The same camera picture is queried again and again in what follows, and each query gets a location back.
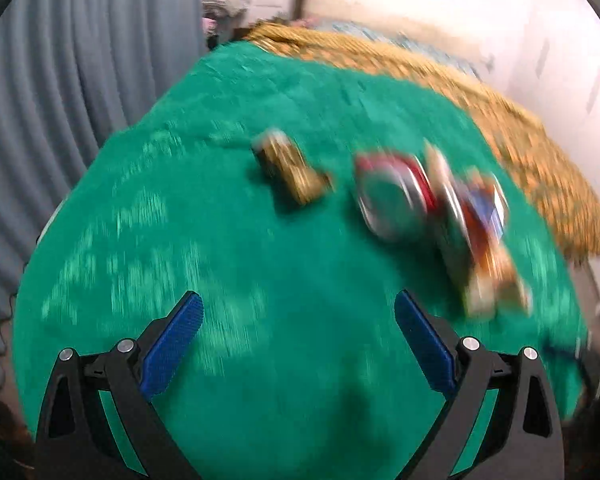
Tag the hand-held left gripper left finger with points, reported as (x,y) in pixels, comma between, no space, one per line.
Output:
(172,347)

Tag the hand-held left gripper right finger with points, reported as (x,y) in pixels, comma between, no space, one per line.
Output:
(425,347)

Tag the orange blue snack packet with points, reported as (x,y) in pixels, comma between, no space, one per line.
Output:
(485,230)

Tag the red soda can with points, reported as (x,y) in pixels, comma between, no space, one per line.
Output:
(395,195)

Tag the gold brown wrapper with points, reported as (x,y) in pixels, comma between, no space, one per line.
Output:
(292,170)

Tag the green floral tablecloth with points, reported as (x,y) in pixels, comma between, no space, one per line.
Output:
(230,260)

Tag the grey blue curtain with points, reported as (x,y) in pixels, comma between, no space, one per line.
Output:
(55,85)

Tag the white wardrobe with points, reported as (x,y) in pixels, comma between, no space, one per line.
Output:
(570,85)

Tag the pile of clothes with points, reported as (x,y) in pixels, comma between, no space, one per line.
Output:
(225,5)

